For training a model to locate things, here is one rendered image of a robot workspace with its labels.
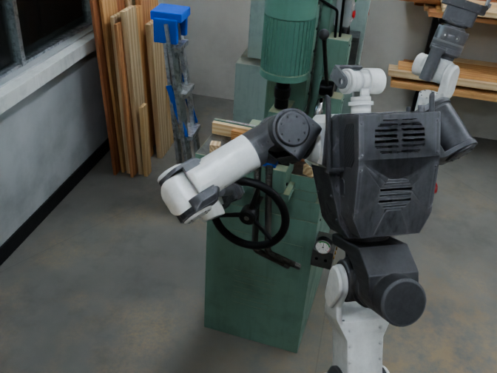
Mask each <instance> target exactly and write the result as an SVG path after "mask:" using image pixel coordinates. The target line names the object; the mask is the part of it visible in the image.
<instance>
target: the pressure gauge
mask: <svg viewBox="0 0 497 373"><path fill-rule="evenodd" d="M323 244H324V246H323ZM332 246H333V243H332V241H331V239H330V238H327V237H325V236H322V237H319V238H318V239H317V241H316V243H315V245H314V247H315V249H316V251H317V252H318V253H320V254H322V255H326V254H328V253H329V252H330V251H331V248H332ZM322 247H324V248H322Z"/></svg>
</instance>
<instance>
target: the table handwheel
mask: <svg viewBox="0 0 497 373"><path fill-rule="evenodd" d="M235 183H237V184H239V185H241V186H248V187H254V188H256V189H255V191H254V195H253V198H252V199H251V201H250V203H249V204H246V205H245V206H244V207H243V208H242V209H241V211H240V212H230V213H225V214H224V215H221V216H219V217H217V218H214V219H212V222H213V224H214V225H215V227H216V228H217V230H218V231H219V232H220V234H221V235H222V236H223V237H225V238H226V239H227V240H229V241H231V242H232V243H234V244H236V245H238V246H241V247H243V248H247V249H267V248H269V247H272V246H274V245H276V244H277V243H279V242H280V241H281V240H282V239H283V238H284V237H285V235H286V233H287V231H288V228H289V222H290V218H289V212H288V208H287V206H286V204H285V201H284V200H283V199H282V197H281V196H280V195H279V194H278V193H277V192H276V191H275V190H274V189H273V188H272V187H270V186H269V185H268V184H265V183H263V182H262V181H258V180H256V179H253V178H241V179H239V180H238V181H235ZM260 190H261V191H263V192H264V193H265V194H267V195H268V196H269V197H270V198H272V200H273V201H274V202H275V203H276V205H277V206H278V208H279V210H280V214H281V220H282V221H281V226H280V229H279V231H278V233H277V234H276V235H275V236H274V237H272V236H271V235H270V234H269V233H268V232H267V231H266V230H265V229H264V228H263V226H262V225H261V224H260V223H259V221H258V220H257V216H258V215H259V212H258V207H259V204H258V203H256V201H257V197H258V195H259V193H260ZM263 199H264V197H262V196H260V204H261V202H262V200H263ZM228 217H230V218H239V219H240V221H241V222H242V223H244V224H247V225H251V224H254V225H255V226H256V227H257V228H258V229H259V230H260V231H261V232H262V233H263V234H264V235H265V236H266V237H267V238H268V240H266V241H258V242H255V241H247V240H244V239H242V238H239V237H237V236H236V235H234V234H232V233H231V232H230V231H228V230H227V228H225V226H224V225H223V223H222V222H221V220H220V218H228Z"/></svg>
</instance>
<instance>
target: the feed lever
mask: <svg viewBox="0 0 497 373"><path fill-rule="evenodd" d="M318 36H319V38H320V39H321V40H322V54H323V65H324V76H325V80H324V79H323V80H321V83H320V86H319V95H323V96H325V95H329V96H330V97H331V96H333V94H334V88H335V83H334V82H333V81H329V80H328V59H327V44H326V39H327V38H328V37H329V32H328V30H326V29H321V30H320V31H319V33H318Z"/></svg>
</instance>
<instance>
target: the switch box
mask: <svg viewBox="0 0 497 373"><path fill-rule="evenodd" d="M355 4H356V2H355ZM355 4H354V0H345V8H344V15H343V22H342V26H343V27H349V26H350V24H351V22H352V21H353V19H352V18H353V17H352V14H353V11H354V9H355ZM336 8H337V9H338V11H339V16H338V25H337V26H339V24H340V16H341V9H342V0H337V3H336ZM351 19H352V21H351Z"/></svg>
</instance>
